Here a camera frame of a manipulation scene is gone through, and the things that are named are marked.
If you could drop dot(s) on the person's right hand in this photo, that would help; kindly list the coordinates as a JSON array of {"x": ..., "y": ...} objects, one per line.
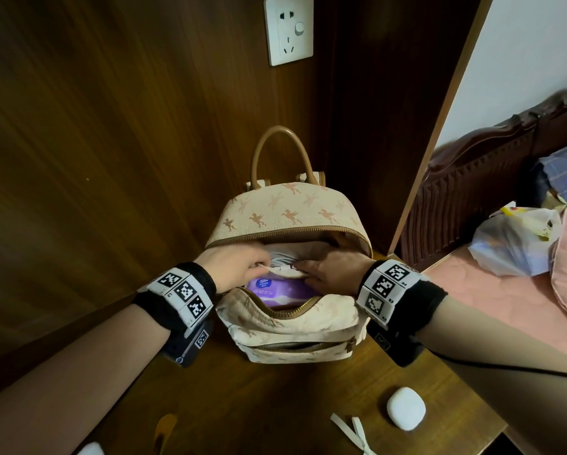
[{"x": 340, "y": 274}]

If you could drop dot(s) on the person's left hand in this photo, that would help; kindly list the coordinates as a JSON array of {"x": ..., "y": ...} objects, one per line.
[{"x": 231, "y": 267}]

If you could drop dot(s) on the purple tissue pack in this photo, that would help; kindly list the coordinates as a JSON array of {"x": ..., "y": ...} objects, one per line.
[{"x": 278, "y": 289}]

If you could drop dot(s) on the beige horse-print backpack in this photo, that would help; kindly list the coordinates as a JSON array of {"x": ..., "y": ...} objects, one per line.
[{"x": 288, "y": 208}]

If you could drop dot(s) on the wooden comb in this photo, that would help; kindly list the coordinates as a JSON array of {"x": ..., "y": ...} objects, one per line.
[{"x": 164, "y": 428}]

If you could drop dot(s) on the person's right forearm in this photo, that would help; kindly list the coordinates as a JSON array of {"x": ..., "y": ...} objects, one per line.
[{"x": 511, "y": 374}]

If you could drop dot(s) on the person's left forearm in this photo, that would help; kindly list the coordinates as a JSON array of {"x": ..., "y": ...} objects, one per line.
[{"x": 65, "y": 383}]

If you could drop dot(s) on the right marker wristband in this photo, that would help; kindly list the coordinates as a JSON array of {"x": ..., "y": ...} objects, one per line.
[{"x": 387, "y": 289}]

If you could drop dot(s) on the marker wristband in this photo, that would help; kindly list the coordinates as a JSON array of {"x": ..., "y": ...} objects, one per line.
[
  {"x": 387, "y": 289},
  {"x": 179, "y": 291}
]

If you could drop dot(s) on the left marker wristband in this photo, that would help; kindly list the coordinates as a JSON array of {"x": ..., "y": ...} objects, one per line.
[{"x": 179, "y": 291}]

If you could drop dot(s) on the white earbuds case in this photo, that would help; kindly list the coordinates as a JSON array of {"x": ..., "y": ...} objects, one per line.
[{"x": 406, "y": 408}]

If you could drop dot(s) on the dark wooden bed headboard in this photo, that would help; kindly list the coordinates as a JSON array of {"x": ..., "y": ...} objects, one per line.
[{"x": 468, "y": 184}]

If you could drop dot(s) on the large white ribbon cross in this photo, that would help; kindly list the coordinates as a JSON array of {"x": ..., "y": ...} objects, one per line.
[{"x": 354, "y": 433}]

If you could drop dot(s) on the white plastic bag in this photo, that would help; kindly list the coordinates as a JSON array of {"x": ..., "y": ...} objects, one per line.
[{"x": 506, "y": 246}]

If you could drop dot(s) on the white oval object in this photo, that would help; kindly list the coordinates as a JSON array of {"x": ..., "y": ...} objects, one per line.
[{"x": 91, "y": 450}]

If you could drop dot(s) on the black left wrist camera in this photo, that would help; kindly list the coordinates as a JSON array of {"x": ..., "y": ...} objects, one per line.
[{"x": 188, "y": 345}]

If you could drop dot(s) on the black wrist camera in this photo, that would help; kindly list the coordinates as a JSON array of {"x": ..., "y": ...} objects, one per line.
[
  {"x": 188, "y": 345},
  {"x": 397, "y": 348}
]

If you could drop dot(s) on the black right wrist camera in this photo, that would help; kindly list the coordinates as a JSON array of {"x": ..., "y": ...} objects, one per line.
[{"x": 397, "y": 348}]

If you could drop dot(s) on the white wall socket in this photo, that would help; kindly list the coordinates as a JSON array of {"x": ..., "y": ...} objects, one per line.
[{"x": 288, "y": 30}]

